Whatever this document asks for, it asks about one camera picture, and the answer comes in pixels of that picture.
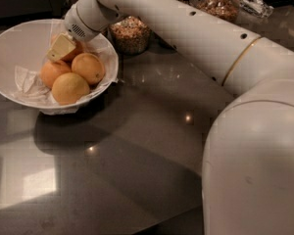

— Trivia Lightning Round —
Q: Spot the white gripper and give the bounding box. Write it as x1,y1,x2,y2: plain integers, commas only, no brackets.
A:
46,0,123,62

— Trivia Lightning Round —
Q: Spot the orange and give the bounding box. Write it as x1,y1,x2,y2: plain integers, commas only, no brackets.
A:
39,60,72,88
61,39,83,62
72,53,106,85

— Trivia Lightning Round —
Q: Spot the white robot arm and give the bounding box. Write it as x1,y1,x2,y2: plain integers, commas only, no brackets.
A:
65,0,294,235

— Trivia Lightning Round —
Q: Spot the white bowl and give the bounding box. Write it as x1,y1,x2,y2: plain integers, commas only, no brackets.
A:
0,20,119,115

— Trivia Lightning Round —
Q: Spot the front yellow-orange fruit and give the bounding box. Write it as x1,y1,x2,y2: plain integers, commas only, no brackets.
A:
52,72,90,105

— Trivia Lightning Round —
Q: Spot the white paper liner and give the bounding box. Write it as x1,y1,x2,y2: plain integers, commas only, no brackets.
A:
11,20,119,115

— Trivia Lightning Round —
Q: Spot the clear plastic bag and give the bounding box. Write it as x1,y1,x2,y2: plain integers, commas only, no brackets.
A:
234,0,273,18

